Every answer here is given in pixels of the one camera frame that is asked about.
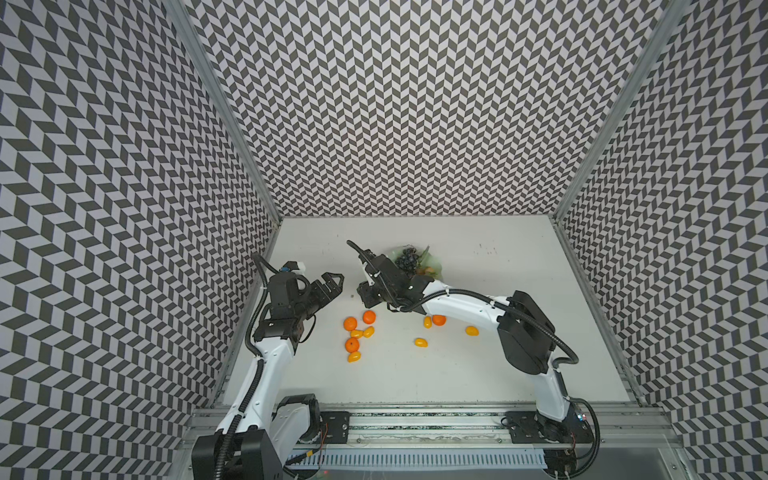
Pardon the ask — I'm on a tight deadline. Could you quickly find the dark grape bunch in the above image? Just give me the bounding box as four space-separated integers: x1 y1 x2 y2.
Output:
395 246 421 276

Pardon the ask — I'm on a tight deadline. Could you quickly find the green wavy glass bowl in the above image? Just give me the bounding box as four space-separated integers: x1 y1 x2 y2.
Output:
387 245 442 280

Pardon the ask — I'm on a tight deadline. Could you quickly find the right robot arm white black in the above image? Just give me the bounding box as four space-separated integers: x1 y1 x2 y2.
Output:
349 242 598 445

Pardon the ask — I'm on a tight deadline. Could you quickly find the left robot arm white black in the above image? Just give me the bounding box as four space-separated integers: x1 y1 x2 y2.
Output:
191 268 344 479

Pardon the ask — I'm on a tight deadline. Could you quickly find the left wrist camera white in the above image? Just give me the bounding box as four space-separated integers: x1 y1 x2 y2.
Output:
280 261 306 274

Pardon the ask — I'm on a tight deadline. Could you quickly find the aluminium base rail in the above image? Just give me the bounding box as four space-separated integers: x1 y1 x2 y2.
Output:
179 403 691 480

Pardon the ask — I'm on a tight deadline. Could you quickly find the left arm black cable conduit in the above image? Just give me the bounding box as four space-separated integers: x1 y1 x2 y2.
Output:
212 253 313 480

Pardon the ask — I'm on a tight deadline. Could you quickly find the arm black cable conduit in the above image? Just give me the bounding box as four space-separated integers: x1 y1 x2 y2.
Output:
212 253 313 480
346 239 581 368

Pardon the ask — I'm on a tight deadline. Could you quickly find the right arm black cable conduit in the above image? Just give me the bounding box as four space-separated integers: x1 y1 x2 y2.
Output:
346 239 581 368

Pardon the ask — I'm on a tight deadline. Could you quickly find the left corner aluminium post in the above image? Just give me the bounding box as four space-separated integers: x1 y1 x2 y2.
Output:
166 0 282 225

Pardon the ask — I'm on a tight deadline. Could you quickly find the corner aluminium post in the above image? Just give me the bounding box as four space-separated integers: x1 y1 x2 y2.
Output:
166 0 282 225
552 0 690 223

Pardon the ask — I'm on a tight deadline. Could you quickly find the right corner aluminium post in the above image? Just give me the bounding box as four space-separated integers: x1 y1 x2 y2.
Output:
552 0 690 223

